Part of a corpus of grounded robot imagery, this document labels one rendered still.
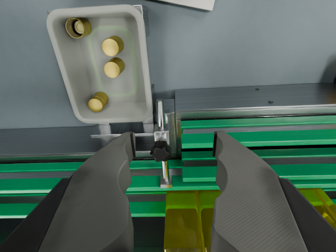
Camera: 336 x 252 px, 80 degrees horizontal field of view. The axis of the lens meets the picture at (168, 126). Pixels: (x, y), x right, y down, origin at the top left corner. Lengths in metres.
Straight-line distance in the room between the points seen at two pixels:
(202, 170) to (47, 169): 0.33
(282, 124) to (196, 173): 0.18
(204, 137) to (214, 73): 0.21
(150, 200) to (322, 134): 0.34
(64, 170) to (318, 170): 0.49
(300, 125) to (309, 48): 0.21
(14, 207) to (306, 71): 0.73
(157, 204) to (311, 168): 0.30
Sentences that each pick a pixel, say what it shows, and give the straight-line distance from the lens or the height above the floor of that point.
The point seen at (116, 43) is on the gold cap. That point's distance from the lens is 0.44.
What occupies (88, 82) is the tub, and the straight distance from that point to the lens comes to 0.52.
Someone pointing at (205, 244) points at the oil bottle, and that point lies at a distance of 0.34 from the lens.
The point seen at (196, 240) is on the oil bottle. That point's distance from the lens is 0.34.
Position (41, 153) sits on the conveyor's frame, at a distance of 0.54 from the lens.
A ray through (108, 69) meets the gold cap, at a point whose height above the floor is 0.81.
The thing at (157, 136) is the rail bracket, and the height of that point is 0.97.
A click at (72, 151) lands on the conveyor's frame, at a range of 0.51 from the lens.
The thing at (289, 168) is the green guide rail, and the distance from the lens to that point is 0.43.
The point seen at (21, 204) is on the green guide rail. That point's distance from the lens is 0.58.
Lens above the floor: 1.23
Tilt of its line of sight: 61 degrees down
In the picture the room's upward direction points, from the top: 177 degrees counter-clockwise
